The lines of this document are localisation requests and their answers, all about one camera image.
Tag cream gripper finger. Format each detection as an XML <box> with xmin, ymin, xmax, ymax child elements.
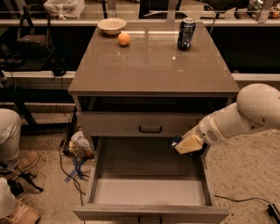
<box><xmin>174</xmin><ymin>136</ymin><xmax>203</xmax><ymax>154</ymax></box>

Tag blue rxbar blueberry wrapper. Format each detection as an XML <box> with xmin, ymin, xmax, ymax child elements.
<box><xmin>169</xmin><ymin>135</ymin><xmax>207</xmax><ymax>160</ymax></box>

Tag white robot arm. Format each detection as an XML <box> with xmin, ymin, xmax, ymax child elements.
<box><xmin>171</xmin><ymin>83</ymin><xmax>280</xmax><ymax>154</ymax></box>

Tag open grey lower drawer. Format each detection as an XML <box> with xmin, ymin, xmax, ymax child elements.
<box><xmin>73</xmin><ymin>136</ymin><xmax>229</xmax><ymax>224</ymax></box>

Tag grey drawer cabinet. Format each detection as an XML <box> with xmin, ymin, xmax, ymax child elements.
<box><xmin>67</xmin><ymin>20</ymin><xmax>242</xmax><ymax>158</ymax></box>

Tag closed grey upper drawer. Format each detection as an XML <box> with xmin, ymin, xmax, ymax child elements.
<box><xmin>76</xmin><ymin>111</ymin><xmax>206</xmax><ymax>137</ymax></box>

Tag crumpled plastic bag on floor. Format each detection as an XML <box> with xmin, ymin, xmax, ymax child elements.
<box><xmin>68</xmin><ymin>130</ymin><xmax>93</xmax><ymax>158</ymax></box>

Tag dark blue soda can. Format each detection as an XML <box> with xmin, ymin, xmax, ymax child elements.
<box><xmin>177</xmin><ymin>17</ymin><xmax>196</xmax><ymax>51</ymax></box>

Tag orange fruit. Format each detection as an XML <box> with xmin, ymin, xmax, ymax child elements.
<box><xmin>118</xmin><ymin>32</ymin><xmax>130</xmax><ymax>46</ymax></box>

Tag white bowl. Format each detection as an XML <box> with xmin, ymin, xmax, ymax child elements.
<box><xmin>97</xmin><ymin>17</ymin><xmax>127</xmax><ymax>35</ymax></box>

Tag black headphones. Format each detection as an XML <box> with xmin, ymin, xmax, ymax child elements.
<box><xmin>50</xmin><ymin>59</ymin><xmax>67</xmax><ymax>77</ymax></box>

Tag tan boot upper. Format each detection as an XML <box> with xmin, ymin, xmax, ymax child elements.
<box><xmin>0</xmin><ymin>151</ymin><xmax>39</xmax><ymax>180</ymax></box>

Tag tan boot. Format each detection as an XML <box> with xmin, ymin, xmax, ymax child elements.
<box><xmin>0</xmin><ymin>198</ymin><xmax>40</xmax><ymax>224</ymax></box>
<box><xmin>0</xmin><ymin>151</ymin><xmax>39</xmax><ymax>180</ymax></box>

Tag tan boot lower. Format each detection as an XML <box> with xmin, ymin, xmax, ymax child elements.
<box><xmin>0</xmin><ymin>198</ymin><xmax>40</xmax><ymax>224</ymax></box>

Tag person leg beige trousers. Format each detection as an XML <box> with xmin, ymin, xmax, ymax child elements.
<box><xmin>0</xmin><ymin>108</ymin><xmax>22</xmax><ymax>168</ymax></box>

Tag white plastic bag background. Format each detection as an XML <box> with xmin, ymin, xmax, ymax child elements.
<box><xmin>44</xmin><ymin>0</ymin><xmax>85</xmax><ymax>19</ymax></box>

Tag black chair background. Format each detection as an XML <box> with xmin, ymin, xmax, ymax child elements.
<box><xmin>15</xmin><ymin>3</ymin><xmax>55</xmax><ymax>70</ymax></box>

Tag black drawer handle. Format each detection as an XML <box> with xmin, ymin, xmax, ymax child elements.
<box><xmin>138</xmin><ymin>126</ymin><xmax>163</xmax><ymax>134</ymax></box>

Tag black floor cable left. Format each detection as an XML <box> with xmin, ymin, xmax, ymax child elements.
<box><xmin>58</xmin><ymin>108</ymin><xmax>92</xmax><ymax>207</ymax></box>

